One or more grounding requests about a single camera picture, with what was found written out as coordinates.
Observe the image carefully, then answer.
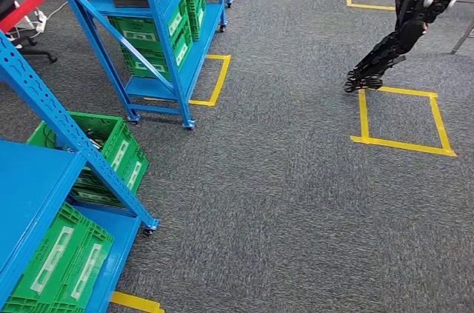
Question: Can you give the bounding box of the steel workbench table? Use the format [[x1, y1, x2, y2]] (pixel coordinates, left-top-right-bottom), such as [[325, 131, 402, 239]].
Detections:
[[451, 0, 474, 55]]

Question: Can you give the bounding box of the green open plastic basket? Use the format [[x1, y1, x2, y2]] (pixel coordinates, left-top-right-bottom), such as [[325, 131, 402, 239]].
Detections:
[[26, 111, 150, 209]]

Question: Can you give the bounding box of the yellow floor tape line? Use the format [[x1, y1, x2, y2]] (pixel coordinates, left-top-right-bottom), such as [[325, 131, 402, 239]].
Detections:
[[349, 86, 457, 158]]

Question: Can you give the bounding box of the black humanoid robot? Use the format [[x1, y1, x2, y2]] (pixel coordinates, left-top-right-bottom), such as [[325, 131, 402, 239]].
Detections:
[[343, 0, 451, 94]]

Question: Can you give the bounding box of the white power strip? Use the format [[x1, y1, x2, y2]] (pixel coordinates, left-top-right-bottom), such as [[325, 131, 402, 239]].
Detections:
[[34, 8, 48, 34]]

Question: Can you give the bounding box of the black coiled cable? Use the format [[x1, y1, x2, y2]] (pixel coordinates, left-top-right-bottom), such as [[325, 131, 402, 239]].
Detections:
[[42, 123, 108, 152]]

